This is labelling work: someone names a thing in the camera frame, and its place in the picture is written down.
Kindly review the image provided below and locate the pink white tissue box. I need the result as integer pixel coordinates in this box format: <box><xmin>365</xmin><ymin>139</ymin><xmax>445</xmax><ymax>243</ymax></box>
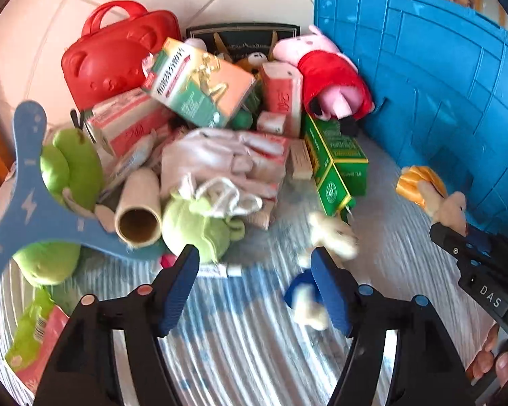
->
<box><xmin>87</xmin><ymin>89</ymin><xmax>176</xmax><ymax>157</ymax></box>

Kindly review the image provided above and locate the blue foam boomerang toy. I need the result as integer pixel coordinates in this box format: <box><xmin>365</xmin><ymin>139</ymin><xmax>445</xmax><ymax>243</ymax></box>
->
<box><xmin>0</xmin><ymin>100</ymin><xmax>162</xmax><ymax>343</ymax></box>

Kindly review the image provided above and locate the white plush toy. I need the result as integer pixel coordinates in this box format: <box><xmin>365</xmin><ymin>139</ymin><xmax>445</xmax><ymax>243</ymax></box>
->
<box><xmin>237</xmin><ymin>51</ymin><xmax>268</xmax><ymax>73</ymax></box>

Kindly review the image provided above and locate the green pink snack packet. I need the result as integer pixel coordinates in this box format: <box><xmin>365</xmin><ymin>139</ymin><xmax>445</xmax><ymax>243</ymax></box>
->
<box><xmin>5</xmin><ymin>288</ymin><xmax>70</xmax><ymax>385</ymax></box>

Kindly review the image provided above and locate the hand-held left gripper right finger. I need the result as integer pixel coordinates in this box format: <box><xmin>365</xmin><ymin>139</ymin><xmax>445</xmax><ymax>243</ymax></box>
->
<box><xmin>311</xmin><ymin>247</ymin><xmax>477</xmax><ymax>406</ymax></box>

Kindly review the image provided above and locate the small beige box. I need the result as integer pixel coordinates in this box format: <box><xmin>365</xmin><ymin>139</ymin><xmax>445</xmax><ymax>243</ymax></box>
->
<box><xmin>289</xmin><ymin>139</ymin><xmax>314</xmax><ymax>180</ymax></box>

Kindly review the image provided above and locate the red bear handbag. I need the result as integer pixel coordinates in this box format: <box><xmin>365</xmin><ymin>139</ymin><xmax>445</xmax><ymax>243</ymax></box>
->
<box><xmin>60</xmin><ymin>1</ymin><xmax>183</xmax><ymax>111</ymax></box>

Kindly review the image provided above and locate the white blue packet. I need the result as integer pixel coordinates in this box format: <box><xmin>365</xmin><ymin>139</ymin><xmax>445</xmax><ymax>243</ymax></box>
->
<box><xmin>106</xmin><ymin>137</ymin><xmax>155</xmax><ymax>191</ymax></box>

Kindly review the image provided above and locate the pig plush red dress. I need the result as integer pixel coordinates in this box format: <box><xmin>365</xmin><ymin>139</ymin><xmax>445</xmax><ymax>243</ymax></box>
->
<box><xmin>272</xmin><ymin>25</ymin><xmax>375</xmax><ymax>136</ymax></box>

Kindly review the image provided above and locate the cardboard paper roll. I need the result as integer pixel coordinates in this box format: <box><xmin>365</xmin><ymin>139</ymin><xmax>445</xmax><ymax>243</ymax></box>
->
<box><xmin>113</xmin><ymin>168</ymin><xmax>164</xmax><ymax>246</ymax></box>

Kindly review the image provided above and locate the blue plastic crate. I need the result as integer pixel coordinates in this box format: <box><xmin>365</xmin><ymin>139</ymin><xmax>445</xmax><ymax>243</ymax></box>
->
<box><xmin>313</xmin><ymin>0</ymin><xmax>508</xmax><ymax>238</ymax></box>

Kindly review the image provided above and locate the cream plush blue outfit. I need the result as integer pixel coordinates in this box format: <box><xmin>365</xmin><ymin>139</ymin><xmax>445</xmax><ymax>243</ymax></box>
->
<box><xmin>284</xmin><ymin>211</ymin><xmax>360</xmax><ymax>331</ymax></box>

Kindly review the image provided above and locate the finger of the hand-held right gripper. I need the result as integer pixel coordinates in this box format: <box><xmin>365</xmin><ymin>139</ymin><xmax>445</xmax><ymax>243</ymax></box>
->
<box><xmin>429</xmin><ymin>222</ymin><xmax>498</xmax><ymax>263</ymax></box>

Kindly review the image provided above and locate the person's right hand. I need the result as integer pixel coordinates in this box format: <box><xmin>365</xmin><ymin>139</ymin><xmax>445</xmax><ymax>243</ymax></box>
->
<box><xmin>466</xmin><ymin>323</ymin><xmax>508</xmax><ymax>385</ymax></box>

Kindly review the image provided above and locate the green clover plush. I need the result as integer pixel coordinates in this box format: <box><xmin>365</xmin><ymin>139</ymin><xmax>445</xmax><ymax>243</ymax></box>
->
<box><xmin>10</xmin><ymin>128</ymin><xmax>106</xmax><ymax>286</ymax></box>

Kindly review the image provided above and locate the striped desktop cloth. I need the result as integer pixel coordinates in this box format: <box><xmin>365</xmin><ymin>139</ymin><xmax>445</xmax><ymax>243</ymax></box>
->
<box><xmin>0</xmin><ymin>135</ymin><xmax>508</xmax><ymax>406</ymax></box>

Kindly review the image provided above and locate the white tube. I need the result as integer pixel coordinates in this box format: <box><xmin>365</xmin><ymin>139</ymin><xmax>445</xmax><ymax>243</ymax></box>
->
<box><xmin>199</xmin><ymin>262</ymin><xmax>243</xmax><ymax>279</ymax></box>

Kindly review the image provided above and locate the red white box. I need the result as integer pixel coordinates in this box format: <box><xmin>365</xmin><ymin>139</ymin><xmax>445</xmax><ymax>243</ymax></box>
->
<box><xmin>260</xmin><ymin>63</ymin><xmax>303</xmax><ymax>138</ymax></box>

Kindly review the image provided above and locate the small pink white box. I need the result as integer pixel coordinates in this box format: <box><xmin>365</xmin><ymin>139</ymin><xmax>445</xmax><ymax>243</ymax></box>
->
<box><xmin>256</xmin><ymin>111</ymin><xmax>286</xmax><ymax>134</ymax></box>

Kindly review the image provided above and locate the white cloth bundle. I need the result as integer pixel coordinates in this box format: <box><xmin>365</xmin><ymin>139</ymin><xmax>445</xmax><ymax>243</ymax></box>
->
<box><xmin>160</xmin><ymin>129</ymin><xmax>291</xmax><ymax>221</ymax></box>

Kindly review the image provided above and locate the green frog plush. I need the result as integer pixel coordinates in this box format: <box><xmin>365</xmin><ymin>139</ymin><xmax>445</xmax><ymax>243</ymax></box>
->
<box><xmin>162</xmin><ymin>192</ymin><xmax>246</xmax><ymax>263</ymax></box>

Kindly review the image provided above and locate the green white medicine box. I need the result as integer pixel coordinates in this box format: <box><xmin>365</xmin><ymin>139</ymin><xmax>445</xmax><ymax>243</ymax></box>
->
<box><xmin>142</xmin><ymin>37</ymin><xmax>257</xmax><ymax>129</ymax></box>

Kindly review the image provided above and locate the green carton box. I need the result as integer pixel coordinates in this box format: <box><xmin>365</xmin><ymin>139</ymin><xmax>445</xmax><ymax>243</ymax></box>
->
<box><xmin>301</xmin><ymin>114</ymin><xmax>370</xmax><ymax>221</ymax></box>

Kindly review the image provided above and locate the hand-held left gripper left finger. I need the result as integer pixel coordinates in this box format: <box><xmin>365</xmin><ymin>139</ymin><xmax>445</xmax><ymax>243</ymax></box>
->
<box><xmin>33</xmin><ymin>244</ymin><xmax>200</xmax><ymax>406</ymax></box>

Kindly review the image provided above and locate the green round toy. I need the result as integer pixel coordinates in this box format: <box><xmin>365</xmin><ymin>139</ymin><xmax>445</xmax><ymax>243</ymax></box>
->
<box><xmin>231</xmin><ymin>110</ymin><xmax>255</xmax><ymax>131</ymax></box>

